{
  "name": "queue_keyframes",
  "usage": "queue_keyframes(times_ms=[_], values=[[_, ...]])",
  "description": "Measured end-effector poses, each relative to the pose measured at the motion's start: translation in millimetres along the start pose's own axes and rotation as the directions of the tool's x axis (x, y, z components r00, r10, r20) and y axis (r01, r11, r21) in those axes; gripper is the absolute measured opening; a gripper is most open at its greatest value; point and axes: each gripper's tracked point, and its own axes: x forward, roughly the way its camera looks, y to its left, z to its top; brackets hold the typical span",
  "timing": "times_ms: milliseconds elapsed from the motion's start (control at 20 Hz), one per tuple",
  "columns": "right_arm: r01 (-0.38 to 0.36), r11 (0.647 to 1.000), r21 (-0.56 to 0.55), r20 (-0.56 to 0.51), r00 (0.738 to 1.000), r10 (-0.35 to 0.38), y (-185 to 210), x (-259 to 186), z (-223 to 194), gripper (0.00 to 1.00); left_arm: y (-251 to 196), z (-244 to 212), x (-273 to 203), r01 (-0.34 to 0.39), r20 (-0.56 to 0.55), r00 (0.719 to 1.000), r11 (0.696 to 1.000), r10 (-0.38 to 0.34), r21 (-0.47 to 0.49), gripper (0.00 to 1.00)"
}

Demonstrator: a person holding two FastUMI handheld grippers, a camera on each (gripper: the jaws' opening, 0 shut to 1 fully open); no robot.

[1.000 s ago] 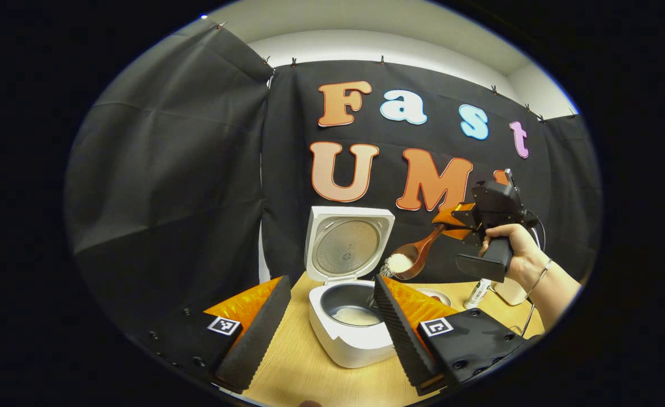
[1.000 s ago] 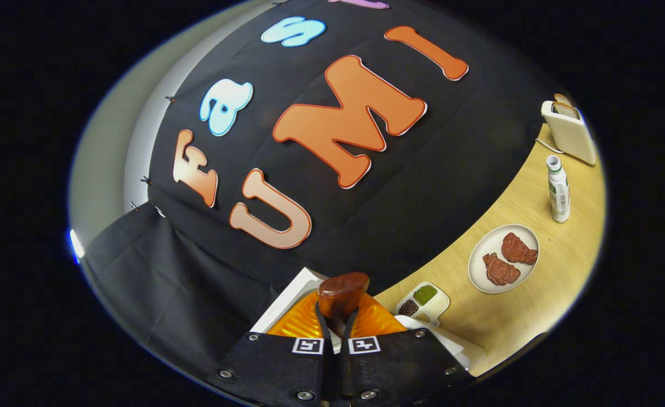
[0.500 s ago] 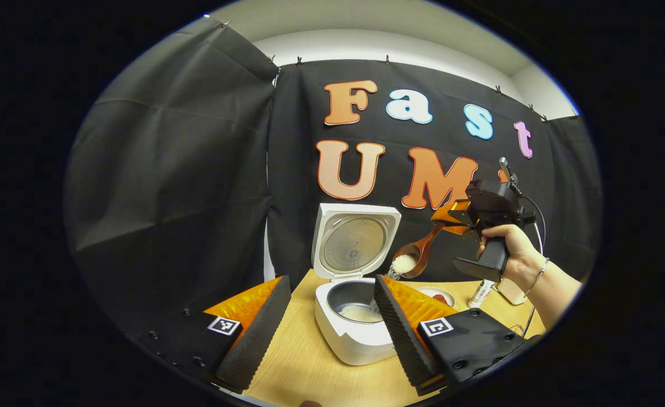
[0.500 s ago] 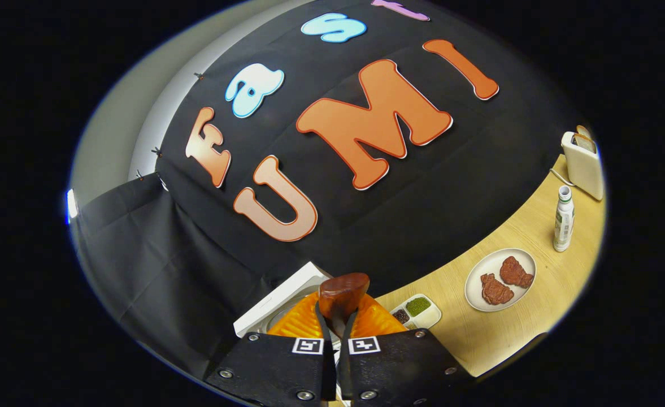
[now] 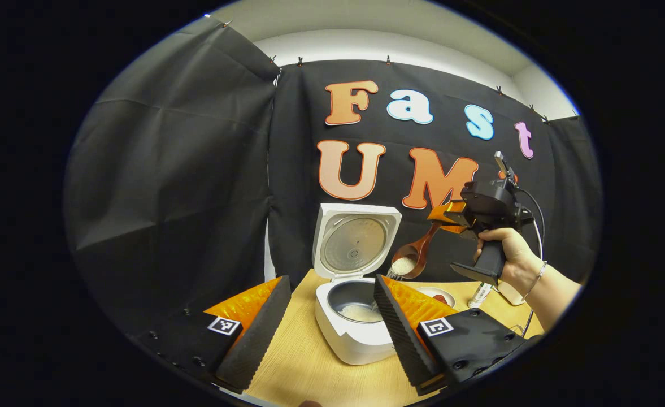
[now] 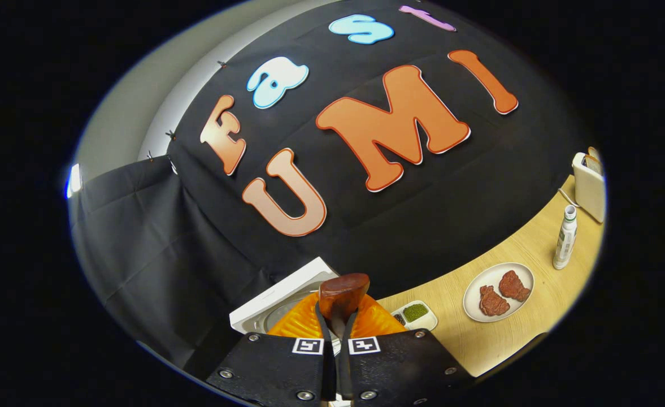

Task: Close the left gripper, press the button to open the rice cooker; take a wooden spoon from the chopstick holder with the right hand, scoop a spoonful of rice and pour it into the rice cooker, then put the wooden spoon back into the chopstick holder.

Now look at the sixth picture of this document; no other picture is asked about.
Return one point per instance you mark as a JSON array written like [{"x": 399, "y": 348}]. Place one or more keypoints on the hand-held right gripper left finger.
[{"x": 276, "y": 367}]

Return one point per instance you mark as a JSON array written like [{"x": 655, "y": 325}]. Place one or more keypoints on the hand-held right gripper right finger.
[{"x": 400, "y": 367}]

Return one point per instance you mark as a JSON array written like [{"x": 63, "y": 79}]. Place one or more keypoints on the white rice cooker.
[{"x": 287, "y": 294}]

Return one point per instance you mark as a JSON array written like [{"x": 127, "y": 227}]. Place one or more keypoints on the dark wooden spoon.
[{"x": 343, "y": 294}]

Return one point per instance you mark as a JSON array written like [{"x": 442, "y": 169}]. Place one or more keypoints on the white divided dish with beans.
[{"x": 417, "y": 314}]

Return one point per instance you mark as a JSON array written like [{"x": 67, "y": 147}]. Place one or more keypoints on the white round plate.
[{"x": 476, "y": 308}]

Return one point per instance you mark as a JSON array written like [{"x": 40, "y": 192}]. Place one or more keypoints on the red-brown meat piece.
[
  {"x": 514, "y": 285},
  {"x": 493, "y": 301}
]

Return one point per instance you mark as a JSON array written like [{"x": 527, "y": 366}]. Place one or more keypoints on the black backdrop cloth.
[{"x": 366, "y": 237}]

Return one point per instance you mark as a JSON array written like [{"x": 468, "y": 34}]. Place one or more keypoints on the white plastic bottle green label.
[{"x": 565, "y": 237}]

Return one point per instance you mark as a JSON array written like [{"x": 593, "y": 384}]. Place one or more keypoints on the cream toaster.
[{"x": 587, "y": 192}]

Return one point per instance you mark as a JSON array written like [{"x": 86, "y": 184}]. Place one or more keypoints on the toast bread slice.
[{"x": 594, "y": 161}]

